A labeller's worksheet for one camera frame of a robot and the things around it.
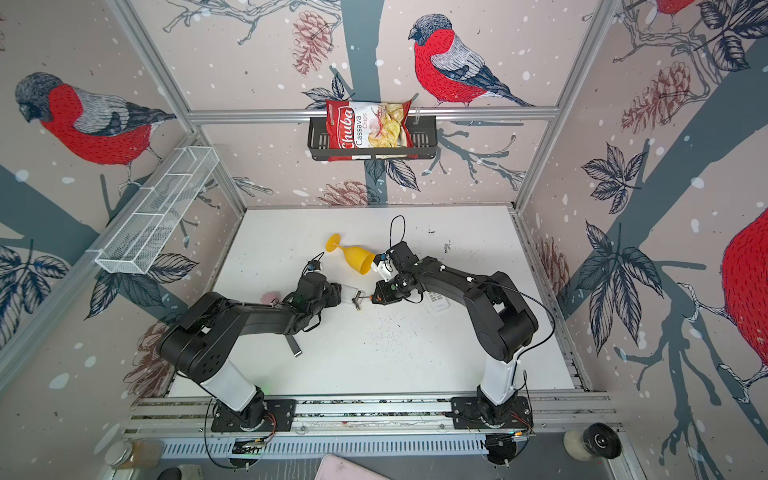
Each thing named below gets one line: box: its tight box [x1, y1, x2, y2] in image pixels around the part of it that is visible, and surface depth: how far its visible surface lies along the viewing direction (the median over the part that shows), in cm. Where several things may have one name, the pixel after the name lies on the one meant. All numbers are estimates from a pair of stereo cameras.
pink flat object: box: [314, 454, 391, 480], surface depth 66 cm
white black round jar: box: [563, 422, 622, 461], surface depth 63 cm
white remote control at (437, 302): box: [423, 291, 450, 313], surface depth 94 cm
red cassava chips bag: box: [326, 100, 419, 162], surface depth 89 cm
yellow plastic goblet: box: [326, 234, 376, 275], surface depth 104 cm
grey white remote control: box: [341, 284, 359, 303], surface depth 97 cm
